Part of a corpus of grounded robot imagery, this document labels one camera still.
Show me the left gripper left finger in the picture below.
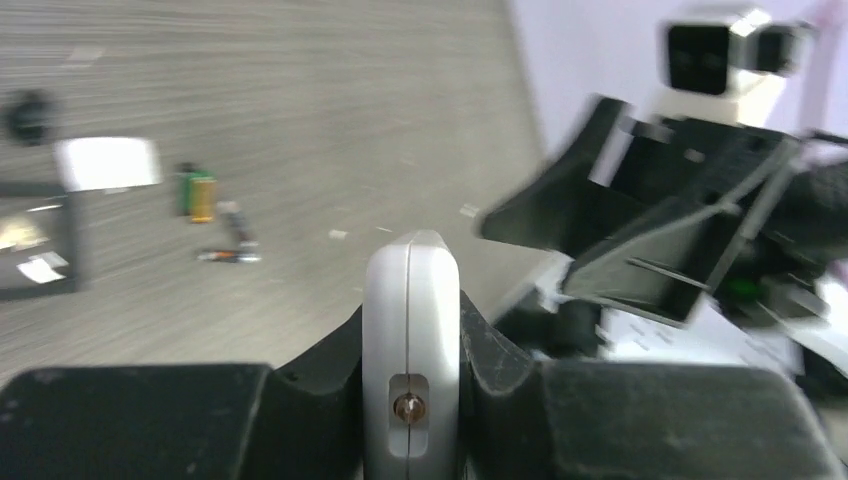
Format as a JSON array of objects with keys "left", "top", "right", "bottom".
[{"left": 1, "top": 314, "right": 362, "bottom": 479}]

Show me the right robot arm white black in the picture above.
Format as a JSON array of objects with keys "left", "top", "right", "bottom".
[{"left": 479, "top": 97, "right": 847, "bottom": 397}]

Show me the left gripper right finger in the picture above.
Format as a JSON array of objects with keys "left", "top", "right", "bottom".
[{"left": 460, "top": 298, "right": 845, "bottom": 479}]

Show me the dark aaa battery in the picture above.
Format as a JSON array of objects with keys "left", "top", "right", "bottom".
[
  {"left": 217, "top": 200, "right": 259, "bottom": 248},
  {"left": 196, "top": 249, "right": 261, "bottom": 264}
]

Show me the green yellow battery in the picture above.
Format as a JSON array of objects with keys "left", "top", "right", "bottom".
[{"left": 177, "top": 162, "right": 217, "bottom": 224}]

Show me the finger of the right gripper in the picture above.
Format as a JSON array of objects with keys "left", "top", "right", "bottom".
[{"left": 478, "top": 96, "right": 656, "bottom": 255}]

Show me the white remote with dark buttons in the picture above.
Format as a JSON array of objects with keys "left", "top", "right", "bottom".
[{"left": 361, "top": 230, "right": 461, "bottom": 479}]

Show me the black framed display box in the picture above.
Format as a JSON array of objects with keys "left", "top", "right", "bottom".
[{"left": 1, "top": 181, "right": 80, "bottom": 301}]

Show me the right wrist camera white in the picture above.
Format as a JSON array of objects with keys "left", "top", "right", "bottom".
[{"left": 651, "top": 2, "right": 816, "bottom": 127}]

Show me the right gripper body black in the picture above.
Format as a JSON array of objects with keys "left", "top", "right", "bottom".
[{"left": 562, "top": 127, "right": 847, "bottom": 327}]

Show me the long white remote control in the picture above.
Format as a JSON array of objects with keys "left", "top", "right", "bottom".
[{"left": 53, "top": 137, "right": 162, "bottom": 192}]

